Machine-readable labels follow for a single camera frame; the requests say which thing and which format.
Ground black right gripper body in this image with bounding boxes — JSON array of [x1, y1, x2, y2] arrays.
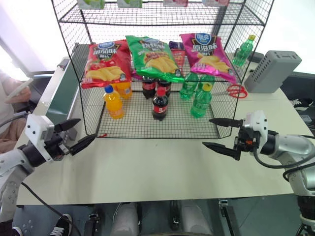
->
[[233, 126, 258, 154]]

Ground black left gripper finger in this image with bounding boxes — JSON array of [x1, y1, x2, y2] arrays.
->
[[54, 118, 82, 133], [69, 134, 96, 156]]

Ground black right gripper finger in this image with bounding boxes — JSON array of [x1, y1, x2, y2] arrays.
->
[[208, 118, 244, 128], [202, 141, 241, 161]]

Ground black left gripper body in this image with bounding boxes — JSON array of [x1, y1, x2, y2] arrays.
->
[[43, 130, 71, 162]]

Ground green conveyor belt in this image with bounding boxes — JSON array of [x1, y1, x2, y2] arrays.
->
[[38, 42, 82, 142]]

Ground green soda bottle yellow cap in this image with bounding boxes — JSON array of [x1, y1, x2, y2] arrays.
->
[[232, 34, 257, 67], [190, 83, 213, 119]]

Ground orange soda bottle blue cap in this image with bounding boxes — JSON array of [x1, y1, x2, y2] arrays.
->
[[103, 85, 125, 120]]

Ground seated person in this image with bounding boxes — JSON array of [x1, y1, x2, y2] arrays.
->
[[0, 70, 33, 149]]

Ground white smartphone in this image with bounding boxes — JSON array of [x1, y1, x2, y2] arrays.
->
[[4, 78, 34, 99]]

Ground grey ribbed plastic box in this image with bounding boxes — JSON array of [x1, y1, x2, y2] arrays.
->
[[244, 50, 303, 94]]

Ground magenta potato chips bag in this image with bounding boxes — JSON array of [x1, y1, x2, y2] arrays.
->
[[180, 32, 238, 85]]

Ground cola bottle red cap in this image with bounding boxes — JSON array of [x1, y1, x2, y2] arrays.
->
[[151, 87, 170, 122]]

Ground red potato chips bag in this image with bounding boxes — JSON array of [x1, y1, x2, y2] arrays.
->
[[81, 40, 133, 90]]

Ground red snack packet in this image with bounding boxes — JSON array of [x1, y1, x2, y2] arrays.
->
[[169, 49, 187, 72]]

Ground purple snack packet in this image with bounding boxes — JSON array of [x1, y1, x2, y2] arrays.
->
[[168, 41, 185, 51]]

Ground green potato chips bag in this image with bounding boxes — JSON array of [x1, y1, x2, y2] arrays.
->
[[125, 35, 186, 84]]

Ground pink blue label card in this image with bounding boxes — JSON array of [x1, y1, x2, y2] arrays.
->
[[202, 0, 228, 7]]

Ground green label card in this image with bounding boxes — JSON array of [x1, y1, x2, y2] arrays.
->
[[77, 0, 106, 9], [117, 0, 143, 9]]

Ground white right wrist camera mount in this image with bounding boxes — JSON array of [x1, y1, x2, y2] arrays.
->
[[243, 110, 269, 153]]

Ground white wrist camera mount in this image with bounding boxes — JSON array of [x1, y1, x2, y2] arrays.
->
[[25, 115, 55, 162], [243, 110, 269, 153]]

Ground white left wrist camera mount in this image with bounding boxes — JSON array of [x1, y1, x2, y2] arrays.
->
[[25, 115, 55, 162]]

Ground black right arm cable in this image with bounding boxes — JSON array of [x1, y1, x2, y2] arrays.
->
[[252, 147, 315, 181]]

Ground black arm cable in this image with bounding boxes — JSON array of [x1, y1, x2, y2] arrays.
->
[[21, 181, 82, 236], [252, 147, 315, 181]]

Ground red handled scissors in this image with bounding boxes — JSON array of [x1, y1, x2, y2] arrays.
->
[[226, 83, 248, 99]]

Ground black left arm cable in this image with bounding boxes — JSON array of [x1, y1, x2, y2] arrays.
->
[[21, 181, 82, 236]]

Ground black table leg bracket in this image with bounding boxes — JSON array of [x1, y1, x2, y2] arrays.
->
[[218, 199, 241, 236], [84, 213, 99, 236]]

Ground black wire mesh rack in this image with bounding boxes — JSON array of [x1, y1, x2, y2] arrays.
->
[[50, 0, 275, 140]]

